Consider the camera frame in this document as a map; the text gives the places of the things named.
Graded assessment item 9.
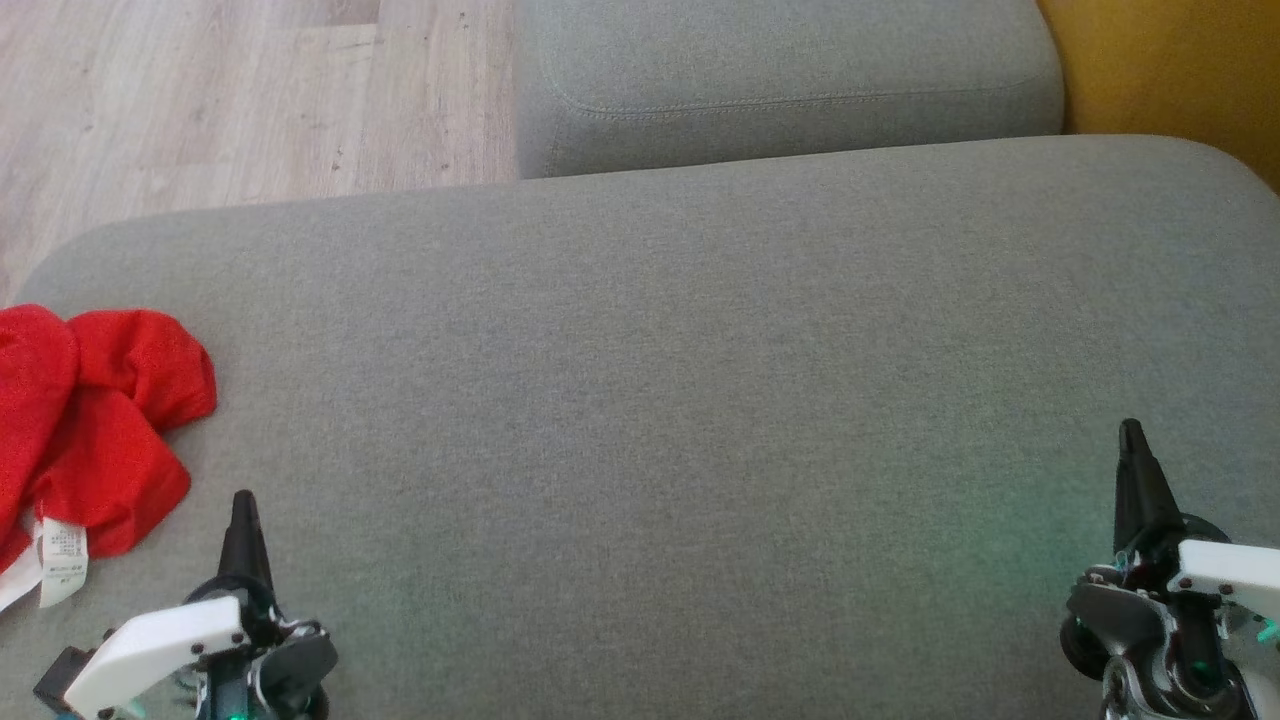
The large grey sofa seat cushion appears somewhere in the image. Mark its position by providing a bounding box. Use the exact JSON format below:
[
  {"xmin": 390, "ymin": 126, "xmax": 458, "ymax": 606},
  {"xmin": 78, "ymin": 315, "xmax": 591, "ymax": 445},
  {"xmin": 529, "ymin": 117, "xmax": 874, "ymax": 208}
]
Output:
[{"xmin": 0, "ymin": 135, "xmax": 1280, "ymax": 720}]

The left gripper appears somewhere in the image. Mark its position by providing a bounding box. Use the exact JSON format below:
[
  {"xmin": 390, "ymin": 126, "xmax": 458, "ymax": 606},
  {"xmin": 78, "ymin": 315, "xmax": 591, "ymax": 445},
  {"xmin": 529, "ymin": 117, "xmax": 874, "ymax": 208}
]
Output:
[{"xmin": 62, "ymin": 489, "xmax": 339, "ymax": 720}]

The mustard yellow surface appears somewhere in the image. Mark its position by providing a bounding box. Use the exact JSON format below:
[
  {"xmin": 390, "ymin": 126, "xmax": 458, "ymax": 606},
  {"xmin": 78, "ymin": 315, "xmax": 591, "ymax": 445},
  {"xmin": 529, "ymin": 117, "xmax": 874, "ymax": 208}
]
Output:
[{"xmin": 1035, "ymin": 0, "xmax": 1280, "ymax": 196}]

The small grey sofa cushion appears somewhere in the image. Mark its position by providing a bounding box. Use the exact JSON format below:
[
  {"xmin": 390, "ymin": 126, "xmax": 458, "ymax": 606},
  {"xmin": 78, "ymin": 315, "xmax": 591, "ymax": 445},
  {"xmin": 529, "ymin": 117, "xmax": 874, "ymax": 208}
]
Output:
[{"xmin": 512, "ymin": 0, "xmax": 1066, "ymax": 181}]

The red white Bulls jersey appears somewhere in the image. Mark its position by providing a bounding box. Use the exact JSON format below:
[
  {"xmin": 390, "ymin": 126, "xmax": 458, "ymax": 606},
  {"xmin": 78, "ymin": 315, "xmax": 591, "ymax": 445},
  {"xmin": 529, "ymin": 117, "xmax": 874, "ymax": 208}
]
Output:
[{"xmin": 0, "ymin": 303, "xmax": 219, "ymax": 613}]

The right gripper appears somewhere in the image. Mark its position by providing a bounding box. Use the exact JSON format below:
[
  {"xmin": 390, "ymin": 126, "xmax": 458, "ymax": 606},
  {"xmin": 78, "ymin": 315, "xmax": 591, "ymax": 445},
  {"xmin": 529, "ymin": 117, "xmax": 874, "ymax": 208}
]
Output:
[{"xmin": 1060, "ymin": 418, "xmax": 1280, "ymax": 720}]

